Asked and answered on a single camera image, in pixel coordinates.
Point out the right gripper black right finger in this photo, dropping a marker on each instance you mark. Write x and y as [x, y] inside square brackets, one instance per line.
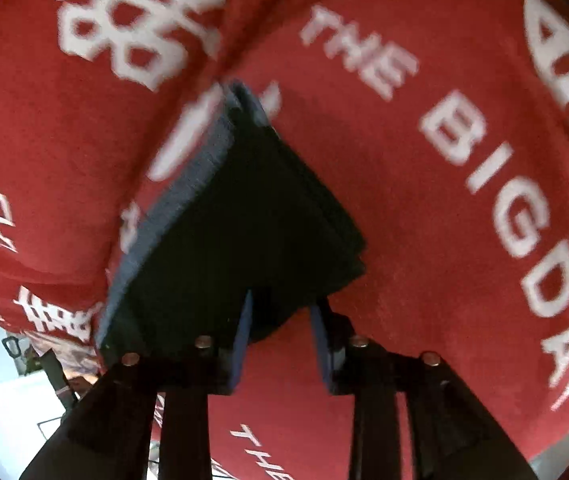
[452, 434]

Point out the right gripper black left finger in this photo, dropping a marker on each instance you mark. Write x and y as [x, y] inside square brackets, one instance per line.
[187, 354]

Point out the black pants with grey trim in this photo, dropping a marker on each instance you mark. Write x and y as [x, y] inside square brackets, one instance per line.
[246, 221]

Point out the floral printed pillow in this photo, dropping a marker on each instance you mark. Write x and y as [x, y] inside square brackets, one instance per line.
[76, 359]

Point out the red wedding bed quilt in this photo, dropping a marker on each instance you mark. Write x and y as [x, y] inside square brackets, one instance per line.
[442, 126]

